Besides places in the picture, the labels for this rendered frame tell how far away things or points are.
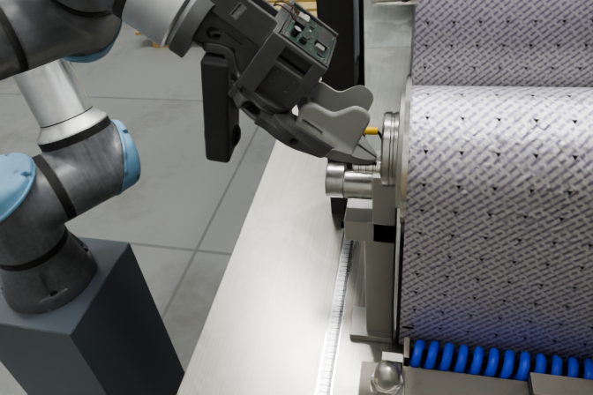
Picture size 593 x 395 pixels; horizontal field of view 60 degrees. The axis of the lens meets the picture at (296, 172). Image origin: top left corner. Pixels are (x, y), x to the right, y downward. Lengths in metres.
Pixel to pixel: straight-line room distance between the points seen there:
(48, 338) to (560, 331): 0.74
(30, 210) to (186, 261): 1.40
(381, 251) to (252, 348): 0.26
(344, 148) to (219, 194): 2.02
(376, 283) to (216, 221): 1.70
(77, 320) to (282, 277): 0.33
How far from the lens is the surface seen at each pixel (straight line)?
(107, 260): 0.99
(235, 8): 0.43
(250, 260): 0.90
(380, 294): 0.71
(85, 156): 0.86
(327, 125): 0.46
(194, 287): 2.10
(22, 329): 0.96
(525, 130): 0.47
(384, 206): 0.58
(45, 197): 0.86
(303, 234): 0.92
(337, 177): 0.57
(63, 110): 0.86
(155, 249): 2.30
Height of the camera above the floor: 1.55
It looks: 38 degrees down
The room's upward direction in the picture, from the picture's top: 7 degrees counter-clockwise
